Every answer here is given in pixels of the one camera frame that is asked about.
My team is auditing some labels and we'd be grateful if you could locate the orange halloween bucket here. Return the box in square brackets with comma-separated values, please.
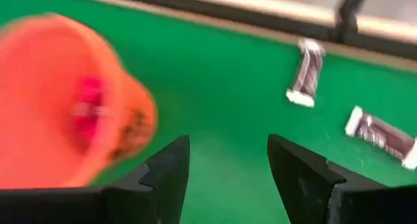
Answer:
[0, 11, 160, 189]

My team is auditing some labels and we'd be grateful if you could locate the light wooden table board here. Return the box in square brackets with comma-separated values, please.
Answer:
[53, 0, 417, 72]

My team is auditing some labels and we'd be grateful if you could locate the red wrapper candy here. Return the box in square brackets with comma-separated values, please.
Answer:
[68, 74, 113, 148]

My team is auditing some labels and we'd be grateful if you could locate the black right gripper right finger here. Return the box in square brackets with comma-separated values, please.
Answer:
[266, 134, 417, 224]

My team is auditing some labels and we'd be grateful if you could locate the black table frame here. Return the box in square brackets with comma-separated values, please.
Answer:
[87, 0, 417, 61]

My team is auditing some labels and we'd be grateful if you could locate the black table edge clamp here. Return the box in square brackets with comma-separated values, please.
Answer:
[334, 0, 371, 46]

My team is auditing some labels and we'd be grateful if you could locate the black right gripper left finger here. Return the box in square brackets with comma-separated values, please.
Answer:
[0, 134, 190, 224]

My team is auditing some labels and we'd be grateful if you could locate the dark brown candy bar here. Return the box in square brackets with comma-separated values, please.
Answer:
[285, 37, 327, 109]
[344, 105, 417, 171]

